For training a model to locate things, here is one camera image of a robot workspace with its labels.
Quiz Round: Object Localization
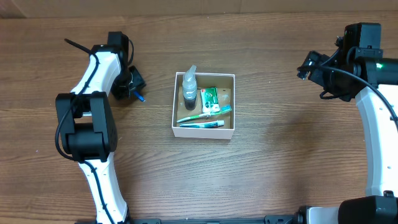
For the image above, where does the blue disposable razor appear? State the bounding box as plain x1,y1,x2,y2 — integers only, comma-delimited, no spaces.
133,91,146,102

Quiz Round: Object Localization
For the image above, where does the clear soap pump bottle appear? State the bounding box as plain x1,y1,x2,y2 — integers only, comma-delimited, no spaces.
182,65,197,111

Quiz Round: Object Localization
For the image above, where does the green soap bar pack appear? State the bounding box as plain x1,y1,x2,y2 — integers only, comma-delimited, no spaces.
200,87,220,113

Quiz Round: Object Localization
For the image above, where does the white green toothpaste tube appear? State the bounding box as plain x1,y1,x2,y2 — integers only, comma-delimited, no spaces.
180,120,224,128

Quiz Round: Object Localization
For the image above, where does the green white toothbrush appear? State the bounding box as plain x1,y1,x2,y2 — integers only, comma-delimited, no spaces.
176,105,232,123

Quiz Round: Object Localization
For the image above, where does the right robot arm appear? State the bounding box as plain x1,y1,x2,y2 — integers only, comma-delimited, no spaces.
291,22,397,223

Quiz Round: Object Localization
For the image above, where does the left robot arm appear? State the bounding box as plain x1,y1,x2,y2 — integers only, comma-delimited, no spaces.
55,31,146,223

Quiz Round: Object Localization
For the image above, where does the white cardboard box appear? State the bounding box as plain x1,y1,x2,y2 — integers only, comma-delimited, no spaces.
172,72,236,140

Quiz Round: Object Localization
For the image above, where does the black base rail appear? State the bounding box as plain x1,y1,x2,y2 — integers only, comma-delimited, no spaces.
76,214,299,224

